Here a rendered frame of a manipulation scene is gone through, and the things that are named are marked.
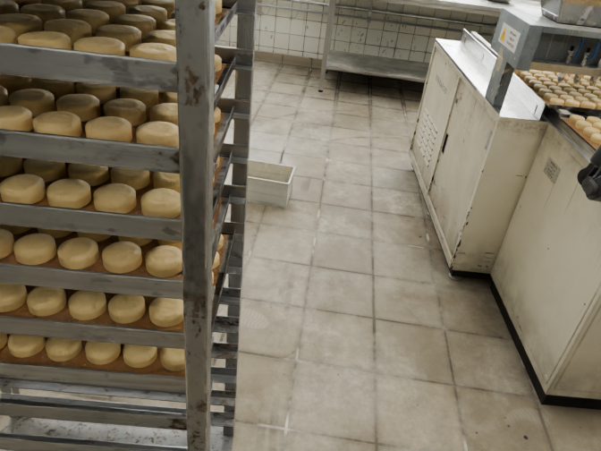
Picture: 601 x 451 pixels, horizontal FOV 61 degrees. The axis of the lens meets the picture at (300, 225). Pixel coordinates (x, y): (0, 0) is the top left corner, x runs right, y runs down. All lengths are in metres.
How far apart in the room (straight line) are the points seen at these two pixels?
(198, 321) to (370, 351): 1.50
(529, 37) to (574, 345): 1.08
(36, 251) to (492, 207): 1.94
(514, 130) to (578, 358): 0.88
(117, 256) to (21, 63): 0.27
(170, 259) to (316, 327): 1.49
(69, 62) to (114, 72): 0.04
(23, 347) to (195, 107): 0.51
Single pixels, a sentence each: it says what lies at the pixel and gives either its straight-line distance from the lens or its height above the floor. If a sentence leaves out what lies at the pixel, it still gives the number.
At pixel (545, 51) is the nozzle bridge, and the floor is 1.08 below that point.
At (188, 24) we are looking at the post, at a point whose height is 1.38.
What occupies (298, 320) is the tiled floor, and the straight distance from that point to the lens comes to 2.17.
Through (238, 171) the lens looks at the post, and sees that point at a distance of 1.04.
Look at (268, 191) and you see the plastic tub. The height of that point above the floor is 0.09.
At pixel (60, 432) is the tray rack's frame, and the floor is 0.15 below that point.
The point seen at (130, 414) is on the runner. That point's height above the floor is 0.79.
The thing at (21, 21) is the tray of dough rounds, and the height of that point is 1.33.
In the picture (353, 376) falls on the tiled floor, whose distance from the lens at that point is 2.00.
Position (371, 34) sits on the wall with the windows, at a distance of 5.38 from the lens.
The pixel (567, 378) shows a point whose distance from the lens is 2.07.
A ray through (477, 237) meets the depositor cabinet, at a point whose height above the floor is 0.28.
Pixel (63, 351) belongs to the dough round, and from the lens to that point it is 0.86.
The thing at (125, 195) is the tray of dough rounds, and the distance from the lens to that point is 0.67.
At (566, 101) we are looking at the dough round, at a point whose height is 0.92.
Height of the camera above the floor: 1.48
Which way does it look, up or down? 33 degrees down
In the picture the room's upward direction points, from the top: 7 degrees clockwise
